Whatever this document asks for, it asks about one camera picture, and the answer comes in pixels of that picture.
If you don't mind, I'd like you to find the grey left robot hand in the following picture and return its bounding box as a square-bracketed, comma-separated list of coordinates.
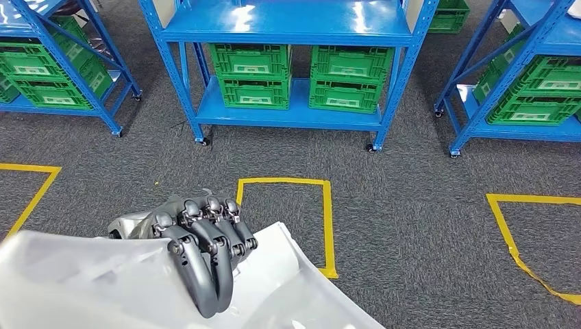
[135, 195, 260, 319]

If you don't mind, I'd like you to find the white plastic car part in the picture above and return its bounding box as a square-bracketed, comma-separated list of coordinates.
[0, 221, 386, 329]

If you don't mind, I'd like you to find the blue metal shelf rack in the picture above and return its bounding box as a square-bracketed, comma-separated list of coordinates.
[433, 0, 581, 159]
[138, 0, 441, 154]
[0, 0, 143, 138]

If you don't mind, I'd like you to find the yellow floor tape outline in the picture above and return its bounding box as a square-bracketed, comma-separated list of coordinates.
[485, 193, 581, 306]
[0, 163, 62, 240]
[236, 178, 340, 280]

